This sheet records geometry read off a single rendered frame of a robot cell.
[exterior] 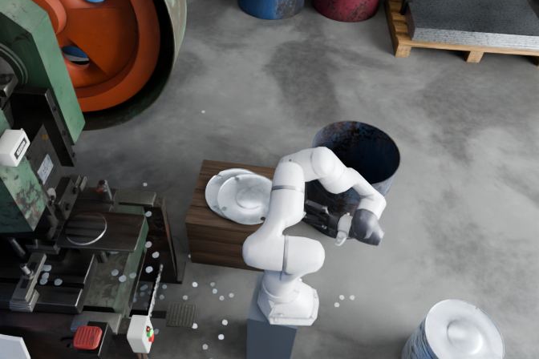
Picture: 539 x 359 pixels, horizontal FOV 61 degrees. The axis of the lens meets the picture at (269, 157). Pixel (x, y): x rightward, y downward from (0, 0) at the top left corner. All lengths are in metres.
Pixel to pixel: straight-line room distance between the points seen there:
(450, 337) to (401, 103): 1.80
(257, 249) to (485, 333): 1.00
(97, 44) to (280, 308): 1.04
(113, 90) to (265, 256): 0.71
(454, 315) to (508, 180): 1.28
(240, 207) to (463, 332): 1.02
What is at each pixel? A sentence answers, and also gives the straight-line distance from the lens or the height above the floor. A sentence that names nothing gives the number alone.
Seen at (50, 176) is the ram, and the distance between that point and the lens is 1.42.
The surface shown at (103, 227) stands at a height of 0.79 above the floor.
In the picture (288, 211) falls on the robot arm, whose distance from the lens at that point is 1.43.
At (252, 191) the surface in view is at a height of 0.38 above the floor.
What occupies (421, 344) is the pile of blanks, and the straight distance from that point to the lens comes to 1.99.
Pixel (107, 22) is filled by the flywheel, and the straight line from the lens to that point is 1.45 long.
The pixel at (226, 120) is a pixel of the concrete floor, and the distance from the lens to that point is 2.98.
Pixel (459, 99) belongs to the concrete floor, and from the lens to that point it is 3.51.
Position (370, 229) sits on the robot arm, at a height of 0.57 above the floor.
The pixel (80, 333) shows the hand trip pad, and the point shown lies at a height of 0.76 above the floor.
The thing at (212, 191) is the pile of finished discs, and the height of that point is 0.36.
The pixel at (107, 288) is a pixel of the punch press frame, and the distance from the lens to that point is 1.62.
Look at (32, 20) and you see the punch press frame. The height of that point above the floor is 1.44.
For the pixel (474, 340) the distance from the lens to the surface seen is 1.99.
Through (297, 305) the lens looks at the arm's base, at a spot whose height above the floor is 0.53.
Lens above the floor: 2.04
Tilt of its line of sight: 48 degrees down
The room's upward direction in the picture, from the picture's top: 4 degrees clockwise
